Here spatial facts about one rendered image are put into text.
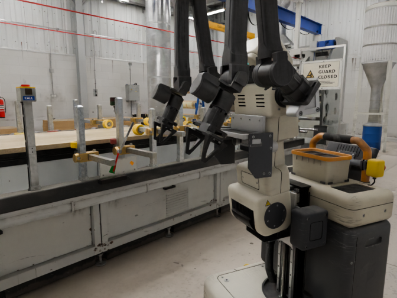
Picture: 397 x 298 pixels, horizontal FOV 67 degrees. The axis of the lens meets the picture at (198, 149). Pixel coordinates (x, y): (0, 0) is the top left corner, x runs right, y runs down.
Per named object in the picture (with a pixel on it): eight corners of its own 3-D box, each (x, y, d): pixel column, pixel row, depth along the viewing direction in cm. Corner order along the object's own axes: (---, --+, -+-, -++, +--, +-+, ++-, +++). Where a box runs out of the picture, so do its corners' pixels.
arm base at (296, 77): (322, 82, 92) (295, 84, 103) (306, 65, 88) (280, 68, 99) (307, 106, 91) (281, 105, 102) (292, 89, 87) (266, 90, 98)
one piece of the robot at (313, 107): (309, 112, 102) (307, 78, 99) (320, 112, 97) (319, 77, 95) (285, 116, 98) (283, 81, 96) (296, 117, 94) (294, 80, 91)
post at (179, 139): (183, 167, 227) (182, 102, 219) (179, 167, 224) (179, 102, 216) (180, 166, 229) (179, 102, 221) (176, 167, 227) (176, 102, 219)
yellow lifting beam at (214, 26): (254, 42, 705) (255, 28, 700) (205, 31, 585) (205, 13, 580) (251, 43, 712) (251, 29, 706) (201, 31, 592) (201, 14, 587)
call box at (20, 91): (36, 102, 148) (35, 86, 147) (20, 103, 143) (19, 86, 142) (32, 102, 153) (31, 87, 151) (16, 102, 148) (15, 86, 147)
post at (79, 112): (88, 188, 174) (83, 105, 166) (82, 190, 172) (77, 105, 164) (85, 187, 177) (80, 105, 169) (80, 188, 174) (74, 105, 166)
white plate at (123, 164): (137, 170, 196) (136, 155, 194) (100, 178, 178) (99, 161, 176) (136, 170, 196) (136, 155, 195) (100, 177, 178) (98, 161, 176)
